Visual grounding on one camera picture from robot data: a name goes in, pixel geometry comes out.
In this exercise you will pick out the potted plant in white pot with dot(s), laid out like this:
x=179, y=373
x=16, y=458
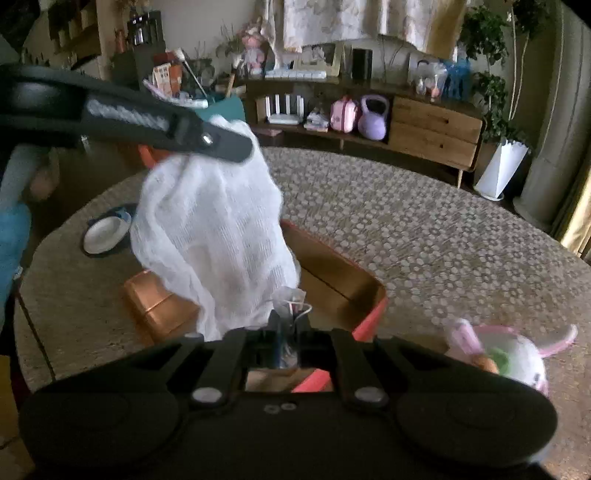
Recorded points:
x=501, y=168

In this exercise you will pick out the white router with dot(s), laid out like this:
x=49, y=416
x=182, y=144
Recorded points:
x=281, y=110

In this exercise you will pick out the blue figurine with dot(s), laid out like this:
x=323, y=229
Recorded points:
x=458, y=81

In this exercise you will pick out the wooden sideboard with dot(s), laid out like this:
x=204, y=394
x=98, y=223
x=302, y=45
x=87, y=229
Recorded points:
x=434, y=124

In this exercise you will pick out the person's left hand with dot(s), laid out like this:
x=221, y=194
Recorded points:
x=45, y=183

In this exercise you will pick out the yellow curtain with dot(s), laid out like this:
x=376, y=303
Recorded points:
x=579, y=221

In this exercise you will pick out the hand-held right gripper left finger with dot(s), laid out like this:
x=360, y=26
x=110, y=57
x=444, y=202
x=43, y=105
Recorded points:
x=263, y=344

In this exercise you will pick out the black speaker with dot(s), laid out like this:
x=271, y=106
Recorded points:
x=362, y=63

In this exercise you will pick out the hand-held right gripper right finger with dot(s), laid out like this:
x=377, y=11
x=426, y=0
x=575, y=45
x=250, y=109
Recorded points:
x=323, y=344

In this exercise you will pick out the pink doll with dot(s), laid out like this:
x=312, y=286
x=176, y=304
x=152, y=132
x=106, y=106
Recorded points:
x=254, y=50

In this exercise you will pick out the white keyboard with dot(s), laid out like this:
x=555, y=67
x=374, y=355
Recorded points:
x=295, y=74

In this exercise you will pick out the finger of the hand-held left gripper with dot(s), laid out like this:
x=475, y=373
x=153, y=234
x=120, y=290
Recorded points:
x=221, y=143

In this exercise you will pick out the white gauze cloth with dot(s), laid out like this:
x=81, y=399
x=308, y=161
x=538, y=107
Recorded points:
x=207, y=221

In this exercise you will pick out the clear bag with toys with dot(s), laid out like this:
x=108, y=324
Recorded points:
x=429, y=81

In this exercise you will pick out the orange cardboard box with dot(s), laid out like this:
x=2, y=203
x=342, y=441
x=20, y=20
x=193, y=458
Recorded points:
x=341, y=286

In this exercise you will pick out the photo frame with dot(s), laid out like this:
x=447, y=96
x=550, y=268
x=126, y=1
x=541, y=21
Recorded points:
x=319, y=57

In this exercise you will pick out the hanging patterned cloth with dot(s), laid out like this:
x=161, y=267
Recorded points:
x=360, y=21

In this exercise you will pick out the copper box lid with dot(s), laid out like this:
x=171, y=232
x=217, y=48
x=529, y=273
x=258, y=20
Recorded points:
x=152, y=304

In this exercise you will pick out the coffee machine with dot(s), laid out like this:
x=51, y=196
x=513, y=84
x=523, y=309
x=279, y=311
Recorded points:
x=144, y=28

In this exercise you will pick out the white pink bunny plush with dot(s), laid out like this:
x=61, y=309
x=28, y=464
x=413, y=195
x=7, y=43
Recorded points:
x=521, y=360

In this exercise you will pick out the pink toy bag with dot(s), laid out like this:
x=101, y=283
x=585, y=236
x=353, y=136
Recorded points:
x=344, y=115

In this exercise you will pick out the small clear plastic packet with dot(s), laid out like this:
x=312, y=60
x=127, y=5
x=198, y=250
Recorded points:
x=288, y=300

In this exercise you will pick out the grey curtain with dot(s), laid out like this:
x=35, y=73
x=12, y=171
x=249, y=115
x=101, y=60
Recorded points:
x=558, y=129

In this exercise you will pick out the white dish with blue rim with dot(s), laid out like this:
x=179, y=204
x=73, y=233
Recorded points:
x=104, y=233

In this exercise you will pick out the purple kettlebell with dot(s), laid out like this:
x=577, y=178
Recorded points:
x=373, y=121

